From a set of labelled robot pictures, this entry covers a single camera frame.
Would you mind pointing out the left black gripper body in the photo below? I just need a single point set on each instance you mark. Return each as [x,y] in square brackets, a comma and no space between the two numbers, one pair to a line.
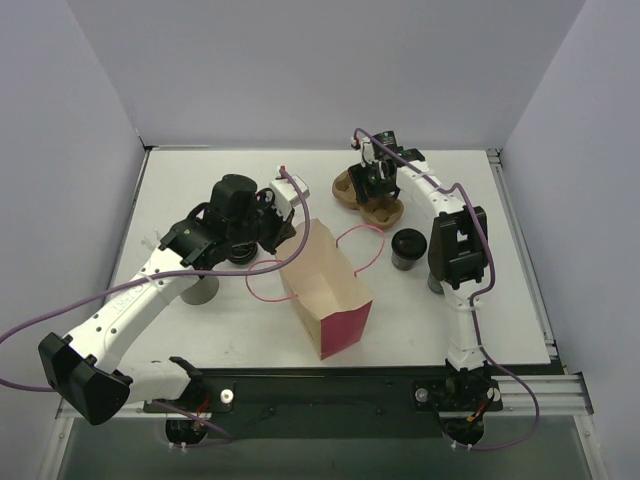
[279,230]

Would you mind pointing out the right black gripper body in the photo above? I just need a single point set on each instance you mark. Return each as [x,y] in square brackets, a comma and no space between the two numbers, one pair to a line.
[373,182]

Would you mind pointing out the brown cardboard cup carrier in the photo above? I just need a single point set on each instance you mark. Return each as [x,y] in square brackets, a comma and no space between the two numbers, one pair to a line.
[382,213]

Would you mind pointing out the black cup lid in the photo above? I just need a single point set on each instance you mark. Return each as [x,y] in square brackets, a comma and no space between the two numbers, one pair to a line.
[243,254]
[409,244]

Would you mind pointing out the dark transparent coffee cup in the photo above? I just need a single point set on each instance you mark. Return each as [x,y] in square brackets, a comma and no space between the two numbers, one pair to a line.
[403,262]

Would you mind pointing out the pink and beige paper bag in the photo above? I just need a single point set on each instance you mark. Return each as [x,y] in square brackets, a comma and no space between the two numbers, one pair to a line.
[324,288]

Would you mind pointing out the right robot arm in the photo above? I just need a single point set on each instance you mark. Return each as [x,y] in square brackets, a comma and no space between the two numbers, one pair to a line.
[458,254]

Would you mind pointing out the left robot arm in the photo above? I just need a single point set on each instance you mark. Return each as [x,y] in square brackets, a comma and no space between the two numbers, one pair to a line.
[85,365]

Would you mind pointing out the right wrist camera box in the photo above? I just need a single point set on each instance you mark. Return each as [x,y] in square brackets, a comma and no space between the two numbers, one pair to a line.
[368,153]

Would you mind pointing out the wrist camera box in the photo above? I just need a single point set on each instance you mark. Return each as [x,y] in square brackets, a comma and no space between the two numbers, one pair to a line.
[288,191]
[368,153]

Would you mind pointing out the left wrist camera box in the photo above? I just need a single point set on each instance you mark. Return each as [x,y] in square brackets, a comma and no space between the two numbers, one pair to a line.
[288,191]

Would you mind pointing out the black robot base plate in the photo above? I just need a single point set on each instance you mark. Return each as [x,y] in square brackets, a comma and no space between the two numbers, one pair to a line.
[332,403]

